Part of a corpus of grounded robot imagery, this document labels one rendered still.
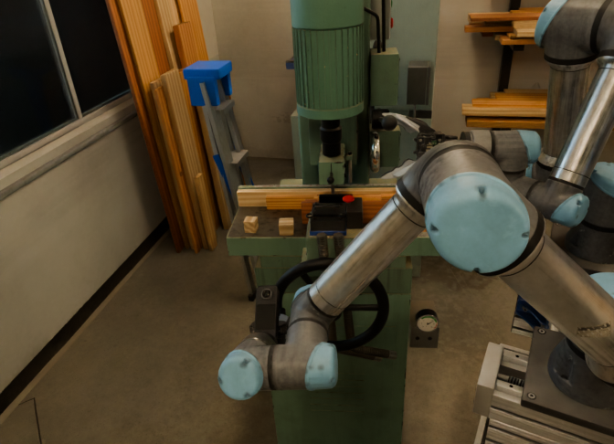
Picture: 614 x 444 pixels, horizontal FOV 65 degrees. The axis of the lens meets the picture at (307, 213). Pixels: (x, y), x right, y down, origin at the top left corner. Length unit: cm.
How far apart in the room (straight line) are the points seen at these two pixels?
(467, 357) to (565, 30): 144
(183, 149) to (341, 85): 162
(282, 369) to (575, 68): 93
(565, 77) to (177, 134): 193
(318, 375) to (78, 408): 159
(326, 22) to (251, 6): 265
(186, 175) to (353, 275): 203
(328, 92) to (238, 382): 71
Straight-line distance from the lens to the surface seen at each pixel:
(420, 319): 139
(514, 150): 118
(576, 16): 126
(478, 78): 371
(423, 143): 114
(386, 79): 147
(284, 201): 143
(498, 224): 62
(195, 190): 283
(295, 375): 83
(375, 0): 154
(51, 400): 239
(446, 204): 61
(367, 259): 82
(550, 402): 107
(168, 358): 234
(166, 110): 266
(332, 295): 87
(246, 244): 134
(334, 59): 120
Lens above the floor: 160
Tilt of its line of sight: 30 degrees down
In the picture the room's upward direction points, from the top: 4 degrees counter-clockwise
